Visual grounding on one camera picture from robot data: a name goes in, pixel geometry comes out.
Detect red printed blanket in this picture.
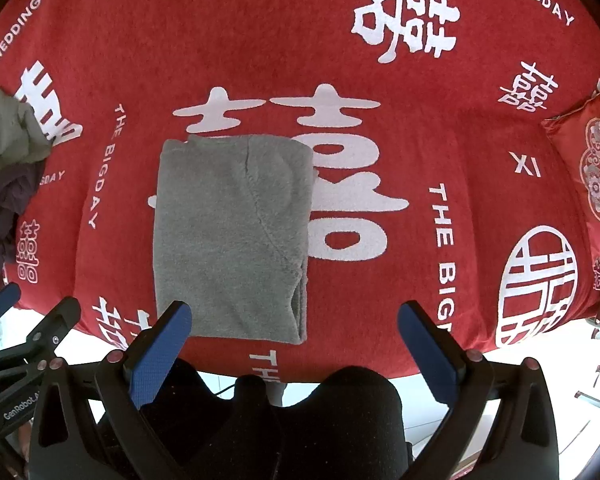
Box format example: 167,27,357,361
0,0,600,382

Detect green cloth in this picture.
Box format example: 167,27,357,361
0,82,55,192

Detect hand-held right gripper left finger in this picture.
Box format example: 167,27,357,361
28,301,193,480

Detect person's black pants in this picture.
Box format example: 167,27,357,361
97,357,416,480

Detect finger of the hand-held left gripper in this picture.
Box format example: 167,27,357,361
0,281,22,332
7,296,82,362

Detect grey sweater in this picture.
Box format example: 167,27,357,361
152,133,315,346

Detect red embroidered cushion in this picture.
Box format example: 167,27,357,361
540,92,600,252

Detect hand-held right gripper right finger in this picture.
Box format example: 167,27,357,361
398,300,561,480

